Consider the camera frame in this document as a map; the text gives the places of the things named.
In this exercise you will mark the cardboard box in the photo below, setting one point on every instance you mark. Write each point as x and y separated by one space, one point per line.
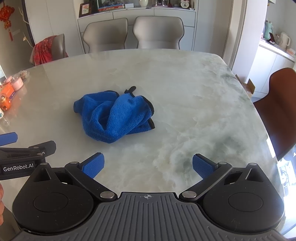
248 87

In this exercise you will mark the flower picture frame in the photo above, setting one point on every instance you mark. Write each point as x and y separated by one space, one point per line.
86 10

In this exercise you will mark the clear plastic bag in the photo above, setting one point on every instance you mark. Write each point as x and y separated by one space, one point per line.
22 75

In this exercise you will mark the teal jug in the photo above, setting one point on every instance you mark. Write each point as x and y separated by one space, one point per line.
268 30

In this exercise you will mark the grey dining chair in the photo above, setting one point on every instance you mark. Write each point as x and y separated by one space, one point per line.
105 34
158 32

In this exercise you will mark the blue and grey towel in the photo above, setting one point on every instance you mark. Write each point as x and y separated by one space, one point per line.
115 115

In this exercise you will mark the pink tape roll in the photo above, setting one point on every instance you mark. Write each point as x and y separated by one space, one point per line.
17 83

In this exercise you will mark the pink alarm clock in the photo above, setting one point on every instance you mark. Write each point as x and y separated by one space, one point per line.
185 4

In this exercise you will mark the white branch decoration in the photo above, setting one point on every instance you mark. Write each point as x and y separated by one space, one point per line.
26 37

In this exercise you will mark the red knot wall decoration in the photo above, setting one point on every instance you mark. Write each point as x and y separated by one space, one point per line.
6 16

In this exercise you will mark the white kettle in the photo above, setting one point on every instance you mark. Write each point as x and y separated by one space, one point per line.
284 39

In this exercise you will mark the orange and pink packets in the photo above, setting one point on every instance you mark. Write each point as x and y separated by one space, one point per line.
6 95

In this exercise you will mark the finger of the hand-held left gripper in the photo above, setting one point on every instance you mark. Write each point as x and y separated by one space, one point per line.
44 147
8 138

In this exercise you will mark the white low cabinet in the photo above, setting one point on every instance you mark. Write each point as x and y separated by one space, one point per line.
270 67

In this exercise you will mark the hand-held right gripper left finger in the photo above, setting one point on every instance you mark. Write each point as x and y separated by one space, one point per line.
92 166

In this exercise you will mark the grey chair with red cloth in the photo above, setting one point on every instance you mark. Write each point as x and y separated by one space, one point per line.
60 46

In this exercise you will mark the brown leather chair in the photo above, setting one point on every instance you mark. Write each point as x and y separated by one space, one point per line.
277 109

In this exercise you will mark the person's left hand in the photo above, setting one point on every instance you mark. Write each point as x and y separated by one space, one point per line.
1 199

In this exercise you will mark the white vase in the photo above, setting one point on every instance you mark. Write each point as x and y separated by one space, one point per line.
143 2

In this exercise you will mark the stack of books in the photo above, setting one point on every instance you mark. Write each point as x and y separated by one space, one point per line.
110 7

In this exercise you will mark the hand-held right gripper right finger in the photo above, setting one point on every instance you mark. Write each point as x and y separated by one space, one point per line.
203 165

